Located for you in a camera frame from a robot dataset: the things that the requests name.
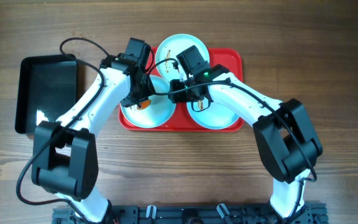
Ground orange sponge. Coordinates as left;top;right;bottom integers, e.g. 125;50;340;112
137;100;151;110

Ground red plastic tray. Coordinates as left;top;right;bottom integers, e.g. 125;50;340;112
118;48;245;133

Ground black rectangular water tray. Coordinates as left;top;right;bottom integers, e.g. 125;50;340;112
15;55;77;134

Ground light blue plate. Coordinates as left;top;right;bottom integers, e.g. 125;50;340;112
119;74;178;129
186;98;239;130
155;34;210;82

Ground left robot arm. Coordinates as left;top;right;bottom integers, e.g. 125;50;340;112
23;38;152;223

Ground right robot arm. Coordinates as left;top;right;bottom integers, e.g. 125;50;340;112
168;46;323;222

